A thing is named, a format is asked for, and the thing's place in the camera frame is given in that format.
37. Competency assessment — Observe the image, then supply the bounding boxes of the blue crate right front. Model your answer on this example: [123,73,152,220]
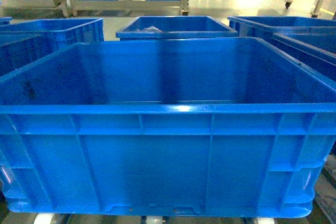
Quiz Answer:
[271,33,335,81]

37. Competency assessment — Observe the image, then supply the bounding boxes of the large blue plastic crate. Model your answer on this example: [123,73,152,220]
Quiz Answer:
[1,37,335,218]

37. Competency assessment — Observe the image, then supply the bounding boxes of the blue crate right rear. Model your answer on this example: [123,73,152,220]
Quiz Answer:
[228,16,335,41]

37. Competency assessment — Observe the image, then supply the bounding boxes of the blue crate left neighbour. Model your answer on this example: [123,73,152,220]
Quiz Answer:
[1,18,104,76]

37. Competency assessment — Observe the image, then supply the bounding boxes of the blue crate centre behind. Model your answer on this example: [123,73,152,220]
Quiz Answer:
[116,16,238,40]

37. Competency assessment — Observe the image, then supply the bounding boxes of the steel rack background left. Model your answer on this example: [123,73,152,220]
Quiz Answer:
[1,0,189,18]

